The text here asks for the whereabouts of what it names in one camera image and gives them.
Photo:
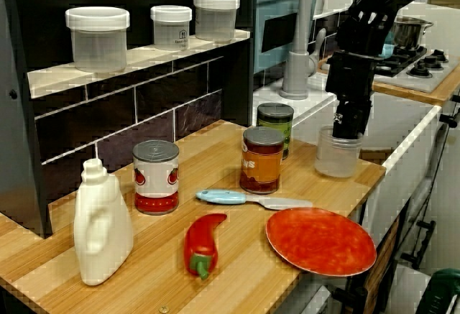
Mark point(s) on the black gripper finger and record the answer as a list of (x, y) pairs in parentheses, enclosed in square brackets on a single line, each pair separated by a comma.
[(340, 125), (358, 125)]

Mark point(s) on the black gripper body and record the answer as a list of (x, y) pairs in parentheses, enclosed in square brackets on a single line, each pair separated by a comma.
[(350, 77)]

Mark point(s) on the clear lidless plastic cup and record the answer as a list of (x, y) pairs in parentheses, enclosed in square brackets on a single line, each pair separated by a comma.
[(336, 159)]

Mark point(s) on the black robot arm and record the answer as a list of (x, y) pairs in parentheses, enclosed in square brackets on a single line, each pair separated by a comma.
[(373, 19)]

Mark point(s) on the white sink basin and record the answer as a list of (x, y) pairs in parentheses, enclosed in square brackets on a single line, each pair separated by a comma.
[(399, 123)]

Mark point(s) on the light blue small bowl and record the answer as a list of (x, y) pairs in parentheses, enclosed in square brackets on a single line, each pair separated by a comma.
[(388, 50)]

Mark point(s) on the grey toy faucet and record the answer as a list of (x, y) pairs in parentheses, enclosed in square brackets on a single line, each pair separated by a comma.
[(298, 73)]

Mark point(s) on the black gas stove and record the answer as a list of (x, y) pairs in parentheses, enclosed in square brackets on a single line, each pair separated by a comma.
[(409, 73)]

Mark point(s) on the green peas label can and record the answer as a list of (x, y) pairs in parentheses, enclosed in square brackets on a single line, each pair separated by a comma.
[(275, 118)]

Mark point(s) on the steel cooking pot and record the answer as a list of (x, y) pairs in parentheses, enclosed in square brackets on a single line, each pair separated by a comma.
[(409, 32)]

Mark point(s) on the beans label tin can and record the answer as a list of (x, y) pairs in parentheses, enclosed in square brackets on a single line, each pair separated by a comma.
[(261, 166)]

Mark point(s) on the blue plastic bin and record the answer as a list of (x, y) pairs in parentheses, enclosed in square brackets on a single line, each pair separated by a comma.
[(275, 16)]

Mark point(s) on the red round plate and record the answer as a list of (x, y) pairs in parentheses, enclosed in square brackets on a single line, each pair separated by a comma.
[(320, 242)]

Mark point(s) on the medium clear jar white lid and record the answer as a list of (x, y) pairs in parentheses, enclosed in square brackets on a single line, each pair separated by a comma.
[(215, 19)]

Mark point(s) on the red toy chili pepper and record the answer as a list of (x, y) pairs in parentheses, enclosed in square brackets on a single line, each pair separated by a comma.
[(201, 238)]

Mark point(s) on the small logo jar white lid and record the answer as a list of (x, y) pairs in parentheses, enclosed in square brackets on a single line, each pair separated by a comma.
[(170, 30)]

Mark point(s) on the green plastic object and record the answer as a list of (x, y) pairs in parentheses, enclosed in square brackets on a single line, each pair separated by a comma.
[(442, 292)]

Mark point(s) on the tomato label tin can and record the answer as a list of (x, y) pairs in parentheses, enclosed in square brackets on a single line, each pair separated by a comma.
[(155, 181)]

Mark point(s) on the black tiled shelf unit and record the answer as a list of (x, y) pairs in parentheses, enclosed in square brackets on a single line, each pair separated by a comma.
[(108, 109)]

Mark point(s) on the large clear jar white lid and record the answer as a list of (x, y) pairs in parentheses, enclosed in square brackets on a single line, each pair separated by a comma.
[(98, 44)]

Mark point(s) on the white plastic detergent bottle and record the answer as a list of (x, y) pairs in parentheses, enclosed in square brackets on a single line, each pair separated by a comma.
[(102, 227)]

